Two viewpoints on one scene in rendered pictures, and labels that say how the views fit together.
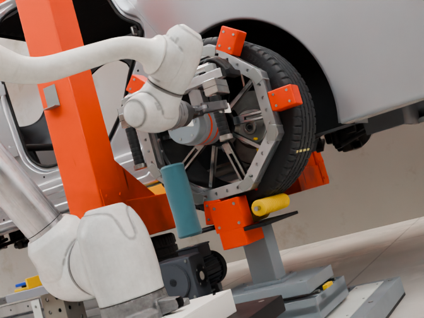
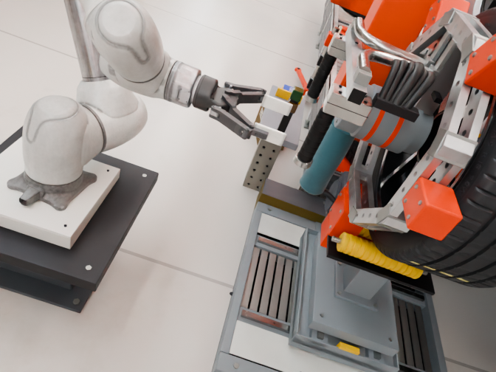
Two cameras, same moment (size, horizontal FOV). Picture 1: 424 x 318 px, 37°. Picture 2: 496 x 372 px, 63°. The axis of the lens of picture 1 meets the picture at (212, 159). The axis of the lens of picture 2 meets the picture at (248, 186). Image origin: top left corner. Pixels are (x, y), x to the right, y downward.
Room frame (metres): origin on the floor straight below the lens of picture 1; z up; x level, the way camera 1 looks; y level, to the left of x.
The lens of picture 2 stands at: (1.51, -0.71, 1.28)
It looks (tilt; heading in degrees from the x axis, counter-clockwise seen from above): 39 degrees down; 60
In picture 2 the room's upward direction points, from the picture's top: 23 degrees clockwise
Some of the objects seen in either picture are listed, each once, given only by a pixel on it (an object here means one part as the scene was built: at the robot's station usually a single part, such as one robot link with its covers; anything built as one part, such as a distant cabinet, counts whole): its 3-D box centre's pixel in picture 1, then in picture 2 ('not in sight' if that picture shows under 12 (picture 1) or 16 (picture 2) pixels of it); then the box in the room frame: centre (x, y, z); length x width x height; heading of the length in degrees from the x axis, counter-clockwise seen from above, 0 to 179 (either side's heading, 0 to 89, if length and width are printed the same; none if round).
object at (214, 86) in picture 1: (216, 87); (348, 103); (2.03, -0.07, 0.93); 0.09 x 0.05 x 0.05; 154
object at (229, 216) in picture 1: (238, 221); (354, 226); (2.32, -0.03, 0.48); 0.16 x 0.12 x 0.17; 154
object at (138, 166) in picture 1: (135, 147); (321, 76); (2.15, 0.24, 0.83); 0.04 x 0.04 x 0.16
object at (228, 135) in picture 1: (219, 116); (315, 136); (2.00, -0.06, 0.83); 0.04 x 0.04 x 0.16
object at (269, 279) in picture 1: (264, 257); (367, 270); (2.44, -0.09, 0.32); 0.40 x 0.30 x 0.28; 64
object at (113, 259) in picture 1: (115, 251); (58, 136); (1.46, 0.27, 0.51); 0.18 x 0.16 x 0.22; 41
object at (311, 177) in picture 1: (296, 168); not in sight; (4.64, -0.58, 0.69); 0.52 x 0.17 x 0.35; 154
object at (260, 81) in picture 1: (206, 125); (407, 128); (2.29, -0.01, 0.85); 0.54 x 0.07 x 0.54; 64
